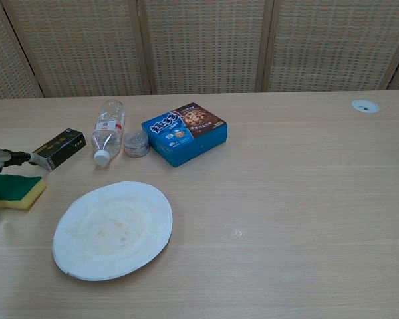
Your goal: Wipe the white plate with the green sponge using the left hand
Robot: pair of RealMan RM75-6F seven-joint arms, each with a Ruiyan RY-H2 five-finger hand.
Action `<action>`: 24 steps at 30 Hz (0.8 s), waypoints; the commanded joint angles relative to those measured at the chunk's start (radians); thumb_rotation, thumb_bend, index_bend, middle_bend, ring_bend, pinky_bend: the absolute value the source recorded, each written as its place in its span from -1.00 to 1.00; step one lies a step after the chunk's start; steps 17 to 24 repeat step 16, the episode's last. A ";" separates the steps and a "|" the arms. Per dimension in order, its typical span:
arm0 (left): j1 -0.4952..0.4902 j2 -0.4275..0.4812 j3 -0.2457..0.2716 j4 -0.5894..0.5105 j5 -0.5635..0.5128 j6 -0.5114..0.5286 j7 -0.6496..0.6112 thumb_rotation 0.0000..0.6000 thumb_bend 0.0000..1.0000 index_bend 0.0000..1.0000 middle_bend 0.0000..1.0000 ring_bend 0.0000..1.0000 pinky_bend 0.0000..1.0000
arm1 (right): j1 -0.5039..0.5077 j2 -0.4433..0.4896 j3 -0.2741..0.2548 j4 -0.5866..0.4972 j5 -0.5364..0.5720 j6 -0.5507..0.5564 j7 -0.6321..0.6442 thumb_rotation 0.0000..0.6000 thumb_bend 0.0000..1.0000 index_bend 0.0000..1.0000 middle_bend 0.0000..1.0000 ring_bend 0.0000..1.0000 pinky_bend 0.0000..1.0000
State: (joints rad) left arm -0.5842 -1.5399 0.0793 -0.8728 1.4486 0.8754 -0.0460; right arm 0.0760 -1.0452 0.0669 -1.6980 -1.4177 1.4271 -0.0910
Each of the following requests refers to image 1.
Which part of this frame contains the white round plate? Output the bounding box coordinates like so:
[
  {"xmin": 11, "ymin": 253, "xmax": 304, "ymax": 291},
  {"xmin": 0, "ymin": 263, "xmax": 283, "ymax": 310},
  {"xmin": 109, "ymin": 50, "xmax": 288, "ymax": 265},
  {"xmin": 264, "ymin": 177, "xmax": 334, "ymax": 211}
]
[{"xmin": 52, "ymin": 181, "xmax": 173, "ymax": 282}]

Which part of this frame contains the small round metal tin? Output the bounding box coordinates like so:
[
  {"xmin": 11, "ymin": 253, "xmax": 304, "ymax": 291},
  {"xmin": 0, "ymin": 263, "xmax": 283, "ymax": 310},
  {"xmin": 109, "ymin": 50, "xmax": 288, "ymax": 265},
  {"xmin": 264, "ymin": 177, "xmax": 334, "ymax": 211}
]
[{"xmin": 124, "ymin": 130, "xmax": 150, "ymax": 158}]

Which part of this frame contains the white table cable grommet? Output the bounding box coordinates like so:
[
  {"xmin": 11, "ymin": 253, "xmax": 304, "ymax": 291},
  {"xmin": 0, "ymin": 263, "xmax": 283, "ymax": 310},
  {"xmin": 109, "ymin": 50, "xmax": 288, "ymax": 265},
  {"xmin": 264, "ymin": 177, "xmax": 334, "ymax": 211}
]
[{"xmin": 351, "ymin": 99, "xmax": 380, "ymax": 114}]

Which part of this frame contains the clear plastic water bottle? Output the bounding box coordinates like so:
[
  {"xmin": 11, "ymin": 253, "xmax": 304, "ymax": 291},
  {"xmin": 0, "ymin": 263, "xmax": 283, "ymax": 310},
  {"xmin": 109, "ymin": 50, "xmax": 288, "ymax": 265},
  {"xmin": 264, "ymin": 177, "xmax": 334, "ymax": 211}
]
[{"xmin": 91, "ymin": 98, "xmax": 126, "ymax": 167}]

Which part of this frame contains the blue brown cookie box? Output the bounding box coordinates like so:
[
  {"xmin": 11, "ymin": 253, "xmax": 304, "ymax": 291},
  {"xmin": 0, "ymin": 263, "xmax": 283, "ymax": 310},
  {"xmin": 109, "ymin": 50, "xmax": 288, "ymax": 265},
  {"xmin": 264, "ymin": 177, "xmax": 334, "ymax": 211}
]
[{"xmin": 141, "ymin": 102, "xmax": 229, "ymax": 168}]

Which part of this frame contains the green yellow sponge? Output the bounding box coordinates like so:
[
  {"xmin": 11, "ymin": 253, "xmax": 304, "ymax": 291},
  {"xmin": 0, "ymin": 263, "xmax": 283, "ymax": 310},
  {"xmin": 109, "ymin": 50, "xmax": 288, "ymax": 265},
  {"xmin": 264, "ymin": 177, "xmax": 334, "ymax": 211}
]
[{"xmin": 0, "ymin": 174, "xmax": 47, "ymax": 211}]

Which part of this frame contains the woven bamboo folding screen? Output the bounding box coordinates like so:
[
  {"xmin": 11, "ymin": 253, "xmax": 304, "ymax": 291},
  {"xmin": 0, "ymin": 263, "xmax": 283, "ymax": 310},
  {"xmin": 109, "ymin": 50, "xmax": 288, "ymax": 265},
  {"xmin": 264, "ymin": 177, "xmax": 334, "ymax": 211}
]
[{"xmin": 0, "ymin": 0, "xmax": 399, "ymax": 104}]

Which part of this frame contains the black box with gold print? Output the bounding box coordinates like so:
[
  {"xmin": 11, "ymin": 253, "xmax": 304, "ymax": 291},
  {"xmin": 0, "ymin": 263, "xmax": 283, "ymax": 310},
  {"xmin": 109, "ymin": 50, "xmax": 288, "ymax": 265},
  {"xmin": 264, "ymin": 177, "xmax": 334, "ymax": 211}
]
[{"xmin": 31, "ymin": 129, "xmax": 87, "ymax": 172}]

